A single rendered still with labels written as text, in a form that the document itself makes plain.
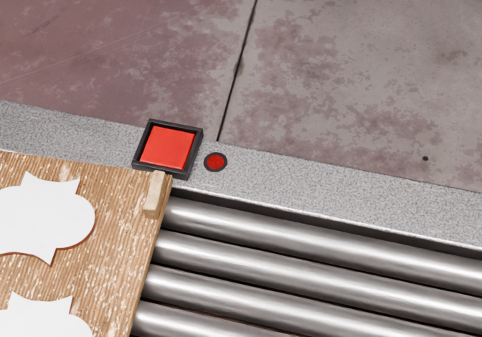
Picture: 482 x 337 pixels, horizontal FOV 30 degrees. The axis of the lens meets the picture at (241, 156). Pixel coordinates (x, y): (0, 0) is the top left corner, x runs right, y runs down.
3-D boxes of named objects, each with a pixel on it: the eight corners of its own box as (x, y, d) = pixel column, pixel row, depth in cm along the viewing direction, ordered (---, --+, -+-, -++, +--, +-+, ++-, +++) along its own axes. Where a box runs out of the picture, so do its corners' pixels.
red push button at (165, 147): (154, 130, 122) (153, 125, 121) (196, 139, 121) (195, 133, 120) (140, 166, 119) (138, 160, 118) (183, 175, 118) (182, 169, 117)
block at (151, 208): (156, 180, 115) (153, 168, 113) (169, 182, 115) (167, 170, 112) (144, 219, 112) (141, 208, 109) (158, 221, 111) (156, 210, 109)
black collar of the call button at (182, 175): (150, 125, 123) (148, 117, 121) (204, 135, 121) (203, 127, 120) (132, 170, 119) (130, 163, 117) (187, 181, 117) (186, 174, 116)
